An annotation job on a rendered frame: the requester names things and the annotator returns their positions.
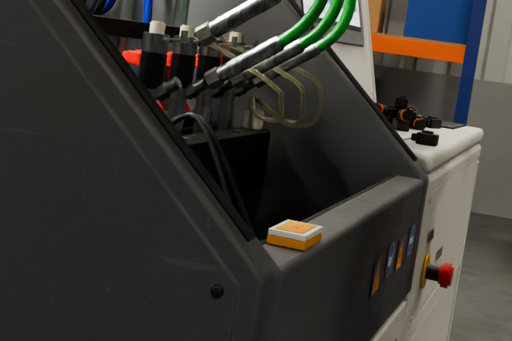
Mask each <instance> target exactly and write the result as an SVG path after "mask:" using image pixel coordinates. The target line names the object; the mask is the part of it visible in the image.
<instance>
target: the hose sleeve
mask: <svg viewBox="0 0 512 341"><path fill-rule="evenodd" d="M281 2H282V0H248V1H246V2H244V3H243V4H241V5H239V6H238V7H236V8H233V9H232V10H231V11H228V12H226V13H224V14H223V15H221V16H218V18H216V19H215V20H213V21H211V22H209V29H210V32H211V34H212V35H213V36H214V37H217V38H218V37H221V36H222V35H223V34H225V33H228V32H229V31H230V30H234V29H235V28H236V27H238V26H240V25H241V24H243V23H245V22H247V21H249V20H251V19H252V18H254V17H256V16H258V15H259V14H261V13H263V12H266V11H267V10H268V9H270V8H273V7H274V6H275V5H278V4H280V3H281Z"/></svg>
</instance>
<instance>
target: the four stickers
mask: <svg viewBox="0 0 512 341"><path fill-rule="evenodd" d="M415 228H416V224H414V225H412V226H411V232H410V237H409V242H408V250H407V255H406V257H408V256H409V255H410V254H411V251H412V246H413V241H414V233H415ZM405 236H406V235H405ZM405 236H404V237H403V238H402V239H401V240H400V242H399V247H398V256H397V260H396V265H395V272H396V271H397V270H398V269H400V268H401V264H402V255H403V250H404V245H405ZM395 244H396V240H395V241H394V242H393V243H392V244H391V245H390V246H389V255H388V260H387V265H386V274H385V279H386V278H387V277H388V276H389V275H390V274H391V272H392V264H393V258H394V253H395ZM382 259H383V255H382V256H381V257H380V258H379V259H378V260H377V261H376V265H375V271H374V276H373V286H372V291H371V296H370V298H372V297H373V295H374V294H375V293H376V292H377V290H378V289H379V280H380V274H381V269H382ZM385 279H384V280H385Z"/></svg>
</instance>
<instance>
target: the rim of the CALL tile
mask: <svg viewBox="0 0 512 341"><path fill-rule="evenodd" d="M288 221H292V220H289V219H287V220H286V221H283V222H281V223H279V224H278V225H275V226H273V227H271V228H269V229H268V234H271V235H275V236H278V237H285V238H289V239H293V240H297V241H304V242H305V241H307V240H309V239H310V238H312V237H314V236H316V235H317V234H319V233H321V232H322V229H323V227H322V226H319V225H317V227H315V228H313V229H312V230H310V231H307V232H306V233H305V234H298V233H294V232H291V231H284V230H280V229H276V228H277V227H279V226H281V225H283V224H285V223H287V222H288Z"/></svg>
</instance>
